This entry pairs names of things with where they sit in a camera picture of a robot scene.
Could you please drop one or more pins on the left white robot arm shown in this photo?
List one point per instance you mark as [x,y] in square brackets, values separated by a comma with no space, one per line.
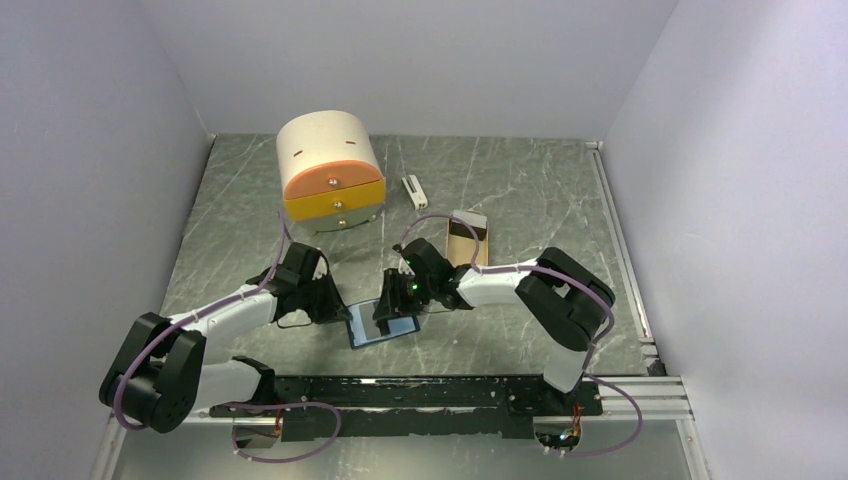
[165,368]

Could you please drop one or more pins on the beige oval tray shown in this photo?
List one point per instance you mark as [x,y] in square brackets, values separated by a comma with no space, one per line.
[459,251]

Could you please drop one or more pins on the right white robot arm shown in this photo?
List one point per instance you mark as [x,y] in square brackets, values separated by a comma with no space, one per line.
[572,305]

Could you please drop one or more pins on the round pastel drawer cabinet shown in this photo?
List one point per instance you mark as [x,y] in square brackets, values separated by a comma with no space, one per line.
[330,177]

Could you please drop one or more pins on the small white rectangular block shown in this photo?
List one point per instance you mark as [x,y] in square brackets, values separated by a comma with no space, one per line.
[415,192]

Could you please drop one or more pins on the blue leather card holder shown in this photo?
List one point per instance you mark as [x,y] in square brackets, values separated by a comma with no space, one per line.
[363,330]

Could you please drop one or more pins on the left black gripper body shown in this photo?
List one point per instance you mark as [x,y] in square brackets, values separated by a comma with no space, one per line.
[317,299]

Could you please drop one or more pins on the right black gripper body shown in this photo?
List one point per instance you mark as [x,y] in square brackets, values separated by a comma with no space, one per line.
[407,292]

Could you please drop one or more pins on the stack of credit cards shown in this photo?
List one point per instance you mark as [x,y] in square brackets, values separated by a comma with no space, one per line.
[469,224]

